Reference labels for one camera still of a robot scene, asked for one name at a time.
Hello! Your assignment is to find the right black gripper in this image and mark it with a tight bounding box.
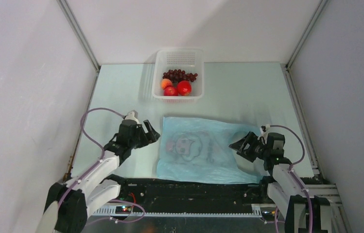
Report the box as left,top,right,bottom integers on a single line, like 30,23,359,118
228,131,270,162

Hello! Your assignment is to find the light blue plastic bag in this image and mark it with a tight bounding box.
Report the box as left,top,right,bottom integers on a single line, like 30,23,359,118
156,116,261,184

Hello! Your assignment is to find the small red fake apple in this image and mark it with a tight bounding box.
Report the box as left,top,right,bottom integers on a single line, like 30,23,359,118
163,86,179,97

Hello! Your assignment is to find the orange fake peach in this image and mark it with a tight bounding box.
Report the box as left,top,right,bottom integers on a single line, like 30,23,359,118
160,79,173,90

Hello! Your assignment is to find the large red fake apple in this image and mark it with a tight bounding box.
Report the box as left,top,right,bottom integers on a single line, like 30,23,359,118
176,81,192,96

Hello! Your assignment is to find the red fake grape bunch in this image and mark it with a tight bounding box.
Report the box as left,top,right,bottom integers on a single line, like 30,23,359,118
162,69,199,83

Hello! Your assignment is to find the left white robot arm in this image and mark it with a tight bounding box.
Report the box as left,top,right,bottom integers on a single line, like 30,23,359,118
36,117,160,233

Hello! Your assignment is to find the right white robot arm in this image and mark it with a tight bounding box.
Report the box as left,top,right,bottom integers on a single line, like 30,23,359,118
229,126,332,233

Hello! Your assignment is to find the white perforated plastic basket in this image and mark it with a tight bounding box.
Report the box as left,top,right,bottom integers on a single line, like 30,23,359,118
151,48,205,103

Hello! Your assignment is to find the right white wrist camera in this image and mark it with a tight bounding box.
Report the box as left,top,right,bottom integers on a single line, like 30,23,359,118
259,124,271,144

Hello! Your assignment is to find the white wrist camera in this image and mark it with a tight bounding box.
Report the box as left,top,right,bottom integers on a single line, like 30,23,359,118
123,110,140,124
259,124,271,144

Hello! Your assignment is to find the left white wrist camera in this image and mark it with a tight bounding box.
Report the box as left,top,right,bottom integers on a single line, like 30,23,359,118
123,110,140,124

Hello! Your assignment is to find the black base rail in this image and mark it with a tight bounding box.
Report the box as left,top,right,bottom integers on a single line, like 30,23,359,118
105,175,274,216

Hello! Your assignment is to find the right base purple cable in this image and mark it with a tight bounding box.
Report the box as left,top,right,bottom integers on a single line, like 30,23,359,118
263,205,286,233

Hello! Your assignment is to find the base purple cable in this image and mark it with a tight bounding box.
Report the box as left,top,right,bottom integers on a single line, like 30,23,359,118
88,199,146,224
263,205,286,233

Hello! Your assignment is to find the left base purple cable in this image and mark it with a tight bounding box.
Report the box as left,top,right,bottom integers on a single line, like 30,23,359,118
88,199,146,224

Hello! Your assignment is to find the right aluminium frame post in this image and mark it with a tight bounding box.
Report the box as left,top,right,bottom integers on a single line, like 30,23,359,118
285,0,329,71

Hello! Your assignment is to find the aluminium frame post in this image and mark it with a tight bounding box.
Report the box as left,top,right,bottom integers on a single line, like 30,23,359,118
57,0,101,73
285,0,329,71

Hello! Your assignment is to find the left aluminium frame post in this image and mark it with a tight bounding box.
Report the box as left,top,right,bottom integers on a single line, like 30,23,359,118
57,0,101,73

